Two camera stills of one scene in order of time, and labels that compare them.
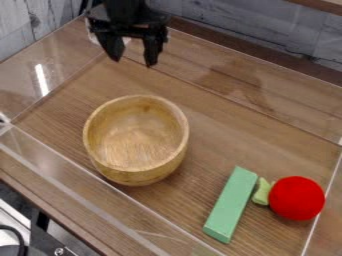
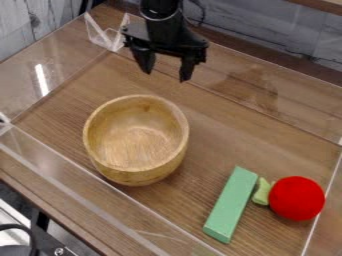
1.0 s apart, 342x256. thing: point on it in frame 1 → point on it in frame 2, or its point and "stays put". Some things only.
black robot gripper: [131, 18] → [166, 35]
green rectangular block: [230, 204] stays put
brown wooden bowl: [137, 136] stays put
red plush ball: [297, 198] stays put
